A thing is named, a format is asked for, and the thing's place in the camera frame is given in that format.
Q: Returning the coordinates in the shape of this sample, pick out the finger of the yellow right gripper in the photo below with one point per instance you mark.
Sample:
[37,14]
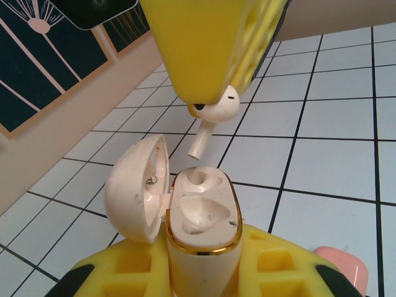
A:
[191,46]
[256,37]

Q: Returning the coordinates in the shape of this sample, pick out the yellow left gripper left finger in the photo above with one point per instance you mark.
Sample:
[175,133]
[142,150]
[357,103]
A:
[123,269]

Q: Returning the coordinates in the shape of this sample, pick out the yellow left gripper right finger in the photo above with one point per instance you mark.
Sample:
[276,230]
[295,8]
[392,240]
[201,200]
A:
[272,272]

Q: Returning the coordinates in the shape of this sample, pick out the beige earbud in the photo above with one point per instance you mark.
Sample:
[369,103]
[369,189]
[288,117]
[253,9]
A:
[219,108]

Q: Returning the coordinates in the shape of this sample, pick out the beige earbud charging case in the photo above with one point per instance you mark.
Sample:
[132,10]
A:
[198,269]

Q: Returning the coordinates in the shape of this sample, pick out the pink earbud charging case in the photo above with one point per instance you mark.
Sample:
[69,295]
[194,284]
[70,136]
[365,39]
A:
[349,263]

